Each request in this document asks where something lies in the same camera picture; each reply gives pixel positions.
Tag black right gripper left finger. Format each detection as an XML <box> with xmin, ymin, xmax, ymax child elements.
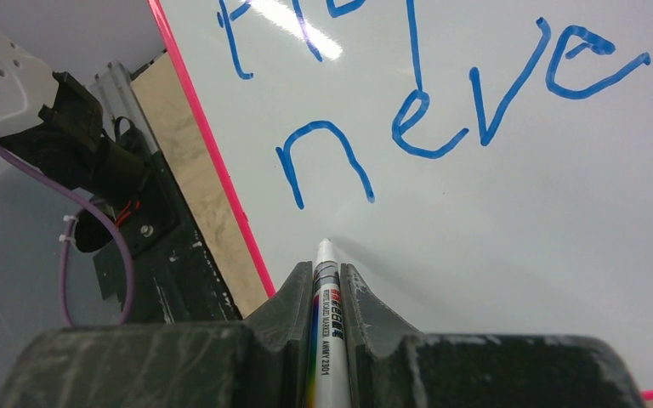
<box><xmin>241</xmin><ymin>261</ymin><xmax>313</xmax><ymax>407</ymax></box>

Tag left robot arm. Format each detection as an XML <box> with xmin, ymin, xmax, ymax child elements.
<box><xmin>0</xmin><ymin>31</ymin><xmax>149</xmax><ymax>204</ymax></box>

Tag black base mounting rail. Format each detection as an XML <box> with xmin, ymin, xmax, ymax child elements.
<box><xmin>91</xmin><ymin>150</ymin><xmax>241</xmax><ymax>323</ymax></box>

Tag aluminium frame rail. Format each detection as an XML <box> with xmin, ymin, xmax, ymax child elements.
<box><xmin>86</xmin><ymin>59</ymin><xmax>160</xmax><ymax>154</ymax></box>

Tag whiteboard marker pen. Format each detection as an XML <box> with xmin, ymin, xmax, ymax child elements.
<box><xmin>304</xmin><ymin>238</ymin><xmax>352</xmax><ymax>407</ymax></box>

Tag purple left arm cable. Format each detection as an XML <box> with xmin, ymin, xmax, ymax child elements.
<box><xmin>0</xmin><ymin>115</ymin><xmax>137</xmax><ymax>328</ymax></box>

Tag red-framed whiteboard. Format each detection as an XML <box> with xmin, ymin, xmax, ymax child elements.
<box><xmin>150</xmin><ymin>1</ymin><xmax>653</xmax><ymax>390</ymax></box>

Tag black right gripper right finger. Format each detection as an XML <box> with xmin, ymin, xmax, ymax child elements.
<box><xmin>340</xmin><ymin>263</ymin><xmax>422</xmax><ymax>407</ymax></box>

